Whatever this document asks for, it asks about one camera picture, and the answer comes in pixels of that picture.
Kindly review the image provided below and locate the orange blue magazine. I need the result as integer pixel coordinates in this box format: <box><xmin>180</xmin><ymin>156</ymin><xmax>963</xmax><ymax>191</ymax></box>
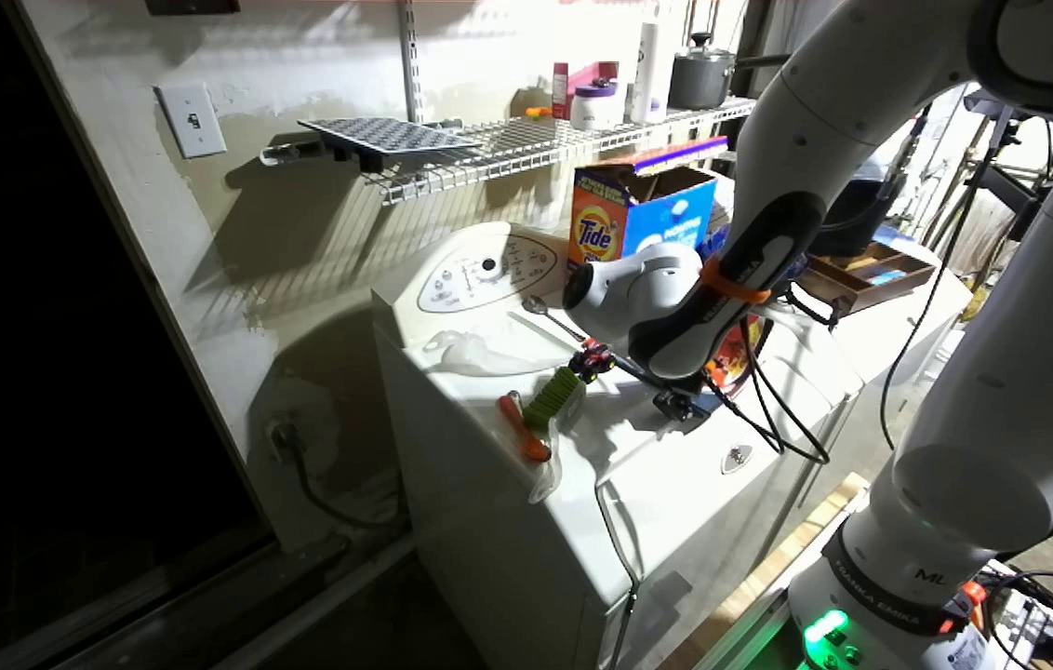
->
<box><xmin>703</xmin><ymin>315</ymin><xmax>769</xmax><ymax>390</ymax></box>

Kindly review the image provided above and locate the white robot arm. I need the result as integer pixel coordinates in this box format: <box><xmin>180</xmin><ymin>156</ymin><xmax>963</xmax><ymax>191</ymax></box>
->
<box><xmin>562</xmin><ymin>0</ymin><xmax>1053</xmax><ymax>670</ymax></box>

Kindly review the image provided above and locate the green orange packet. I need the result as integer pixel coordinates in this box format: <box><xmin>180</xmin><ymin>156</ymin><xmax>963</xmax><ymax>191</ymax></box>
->
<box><xmin>495</xmin><ymin>367</ymin><xmax>579</xmax><ymax>465</ymax></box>

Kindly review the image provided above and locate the small dark toy car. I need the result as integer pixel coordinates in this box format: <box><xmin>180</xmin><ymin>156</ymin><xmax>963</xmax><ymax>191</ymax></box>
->
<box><xmin>568</xmin><ymin>343</ymin><xmax>614</xmax><ymax>379</ymax></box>

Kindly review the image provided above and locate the blue detergent box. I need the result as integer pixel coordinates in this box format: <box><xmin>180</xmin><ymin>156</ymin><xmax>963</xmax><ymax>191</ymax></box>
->
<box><xmin>568</xmin><ymin>137</ymin><xmax>731</xmax><ymax>261</ymax></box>

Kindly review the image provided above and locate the white washing machine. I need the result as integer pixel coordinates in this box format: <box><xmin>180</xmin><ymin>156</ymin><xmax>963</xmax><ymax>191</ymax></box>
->
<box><xmin>377</xmin><ymin>223</ymin><xmax>969</xmax><ymax>670</ymax></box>

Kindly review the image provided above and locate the white wire shelf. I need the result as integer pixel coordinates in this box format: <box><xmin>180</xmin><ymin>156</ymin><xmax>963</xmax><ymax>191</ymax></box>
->
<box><xmin>257</xmin><ymin>95</ymin><xmax>753</xmax><ymax>205</ymax></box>

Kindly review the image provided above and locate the white wall outlet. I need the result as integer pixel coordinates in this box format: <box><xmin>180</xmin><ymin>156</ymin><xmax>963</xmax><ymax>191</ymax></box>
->
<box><xmin>156</xmin><ymin>85</ymin><xmax>228</xmax><ymax>161</ymax></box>

